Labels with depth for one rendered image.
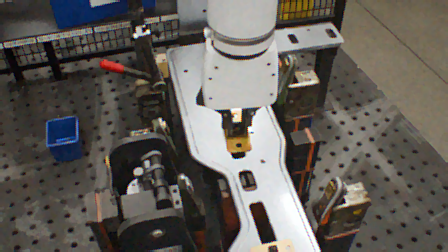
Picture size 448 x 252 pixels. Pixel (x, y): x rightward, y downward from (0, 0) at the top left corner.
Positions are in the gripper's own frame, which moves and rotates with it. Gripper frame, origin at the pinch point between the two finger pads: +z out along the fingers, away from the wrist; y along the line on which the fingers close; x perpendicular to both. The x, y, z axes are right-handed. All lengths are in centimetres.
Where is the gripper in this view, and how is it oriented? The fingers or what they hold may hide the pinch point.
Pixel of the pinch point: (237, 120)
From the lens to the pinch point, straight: 70.6
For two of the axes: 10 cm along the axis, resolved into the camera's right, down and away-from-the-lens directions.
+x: -1.1, -7.5, 6.6
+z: -0.1, 6.6, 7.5
